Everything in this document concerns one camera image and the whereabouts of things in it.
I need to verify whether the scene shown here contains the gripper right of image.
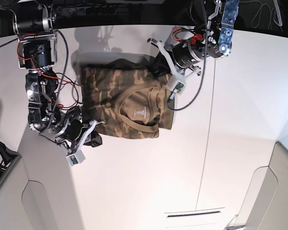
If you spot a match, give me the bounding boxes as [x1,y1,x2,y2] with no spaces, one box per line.
[150,26,209,78]

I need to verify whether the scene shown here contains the grey looped cable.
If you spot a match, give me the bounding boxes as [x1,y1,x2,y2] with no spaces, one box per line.
[251,0,283,31]

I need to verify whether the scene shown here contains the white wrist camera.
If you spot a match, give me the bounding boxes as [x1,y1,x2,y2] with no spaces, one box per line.
[66,150,85,166]
[166,74,186,95]

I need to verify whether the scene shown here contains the gripper left of image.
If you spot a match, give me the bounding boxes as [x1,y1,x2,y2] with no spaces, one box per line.
[48,106,103,153]

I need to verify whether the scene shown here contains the black power strip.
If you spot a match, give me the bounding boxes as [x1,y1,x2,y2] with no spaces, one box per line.
[56,6,118,16]

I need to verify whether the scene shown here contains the camouflage T-shirt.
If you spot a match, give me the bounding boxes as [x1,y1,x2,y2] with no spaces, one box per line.
[80,59,174,139]

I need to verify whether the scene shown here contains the braided black camera cable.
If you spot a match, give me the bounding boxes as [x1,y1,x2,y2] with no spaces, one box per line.
[167,0,210,111]

